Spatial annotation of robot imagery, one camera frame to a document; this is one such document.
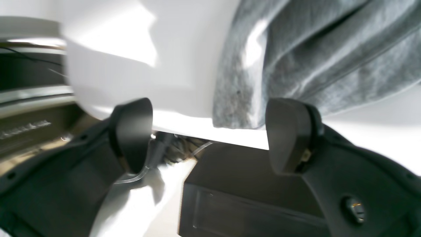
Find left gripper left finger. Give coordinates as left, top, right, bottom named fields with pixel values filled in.
left=0, top=98, right=153, bottom=237

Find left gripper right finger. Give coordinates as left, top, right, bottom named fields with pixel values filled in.
left=265, top=98, right=421, bottom=237

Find grey t-shirt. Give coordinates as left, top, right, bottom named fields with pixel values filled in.
left=212, top=0, right=421, bottom=129

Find dark box under table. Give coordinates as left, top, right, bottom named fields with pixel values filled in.
left=178, top=144, right=330, bottom=237

